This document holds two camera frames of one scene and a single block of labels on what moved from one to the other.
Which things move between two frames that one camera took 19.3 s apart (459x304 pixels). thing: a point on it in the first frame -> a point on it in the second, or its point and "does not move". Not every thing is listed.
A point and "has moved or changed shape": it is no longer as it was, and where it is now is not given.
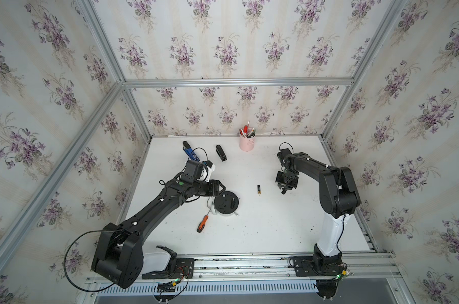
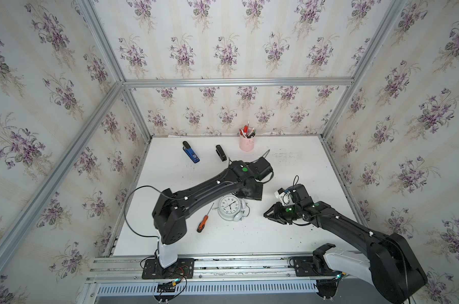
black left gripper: x=213 y=187 -> x=259 y=197
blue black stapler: x=189 y=151 does not move
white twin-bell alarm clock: x=226 y=203 has moved or changed shape
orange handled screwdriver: x=200 y=227 does not move
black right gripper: x=291 y=183 -> x=275 y=214
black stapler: x=220 y=152 does not move
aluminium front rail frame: x=363 y=267 does not move
